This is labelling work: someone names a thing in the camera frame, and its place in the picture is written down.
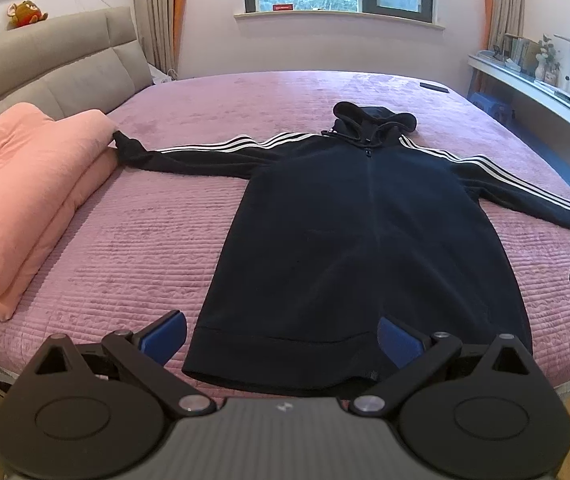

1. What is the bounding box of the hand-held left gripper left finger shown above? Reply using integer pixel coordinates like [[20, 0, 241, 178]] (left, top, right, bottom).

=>
[[19, 310, 217, 418]]

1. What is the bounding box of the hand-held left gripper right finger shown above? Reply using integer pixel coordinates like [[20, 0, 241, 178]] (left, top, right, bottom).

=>
[[347, 315, 550, 418]]

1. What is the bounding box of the navy striped hooded jacket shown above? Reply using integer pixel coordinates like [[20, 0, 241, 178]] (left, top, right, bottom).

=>
[[112, 101, 570, 400]]

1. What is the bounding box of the pink quilted bed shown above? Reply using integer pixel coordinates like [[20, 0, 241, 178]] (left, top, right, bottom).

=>
[[0, 70, 570, 392]]

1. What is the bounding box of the blue plastic stool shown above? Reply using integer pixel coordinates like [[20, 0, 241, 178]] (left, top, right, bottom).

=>
[[467, 91, 514, 122]]

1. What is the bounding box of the white desk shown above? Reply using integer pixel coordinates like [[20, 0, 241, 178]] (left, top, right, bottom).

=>
[[467, 52, 570, 187]]

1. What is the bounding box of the folded pink quilt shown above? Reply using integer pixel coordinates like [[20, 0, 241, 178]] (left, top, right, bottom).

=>
[[0, 102, 118, 322]]

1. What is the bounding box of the white vase with flowers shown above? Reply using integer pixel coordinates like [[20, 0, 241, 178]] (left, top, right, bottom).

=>
[[535, 35, 562, 82]]

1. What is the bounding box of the row of books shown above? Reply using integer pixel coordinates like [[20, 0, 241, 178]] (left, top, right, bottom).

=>
[[501, 33, 542, 70]]

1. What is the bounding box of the beige curtain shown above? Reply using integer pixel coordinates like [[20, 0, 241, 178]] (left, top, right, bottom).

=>
[[487, 0, 529, 54], [130, 0, 182, 80]]

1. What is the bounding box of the grey upholstered headboard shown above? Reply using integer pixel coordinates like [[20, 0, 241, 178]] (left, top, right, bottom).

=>
[[0, 6, 155, 123]]

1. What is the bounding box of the white windowsill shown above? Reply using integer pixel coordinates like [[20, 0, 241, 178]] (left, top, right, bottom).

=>
[[234, 10, 446, 31]]

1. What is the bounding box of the orange plush toy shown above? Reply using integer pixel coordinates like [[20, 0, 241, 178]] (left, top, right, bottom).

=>
[[6, 0, 49, 30]]

